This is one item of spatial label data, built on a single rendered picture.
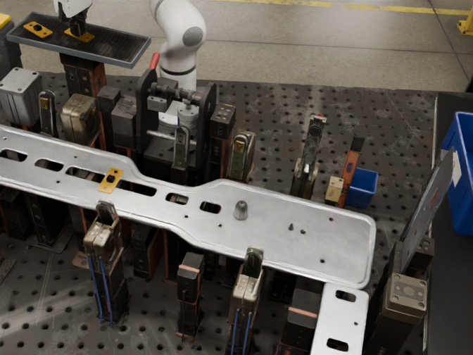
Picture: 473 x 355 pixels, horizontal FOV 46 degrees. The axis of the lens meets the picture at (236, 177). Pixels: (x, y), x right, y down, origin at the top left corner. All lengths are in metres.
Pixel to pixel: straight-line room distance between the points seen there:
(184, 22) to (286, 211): 0.62
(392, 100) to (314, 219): 1.03
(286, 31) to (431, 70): 0.99
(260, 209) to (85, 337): 0.56
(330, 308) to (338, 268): 0.11
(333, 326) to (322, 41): 2.87
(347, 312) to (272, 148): 0.87
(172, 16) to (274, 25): 2.36
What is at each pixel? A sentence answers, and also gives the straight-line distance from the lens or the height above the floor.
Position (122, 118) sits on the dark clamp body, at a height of 1.07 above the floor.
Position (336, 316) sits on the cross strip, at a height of 1.00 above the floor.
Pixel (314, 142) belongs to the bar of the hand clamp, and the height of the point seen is 1.15.
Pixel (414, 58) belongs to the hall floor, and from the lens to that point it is 3.93.
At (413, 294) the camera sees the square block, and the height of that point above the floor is 1.06.
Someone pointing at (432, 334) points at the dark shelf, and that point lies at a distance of 1.24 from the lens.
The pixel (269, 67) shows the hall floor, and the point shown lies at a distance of 3.56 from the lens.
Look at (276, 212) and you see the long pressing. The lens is 1.37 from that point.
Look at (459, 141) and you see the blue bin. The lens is 1.48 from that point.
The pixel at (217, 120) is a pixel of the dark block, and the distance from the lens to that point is 1.41.
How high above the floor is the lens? 2.04
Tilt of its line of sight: 47 degrees down
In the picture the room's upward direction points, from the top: 6 degrees clockwise
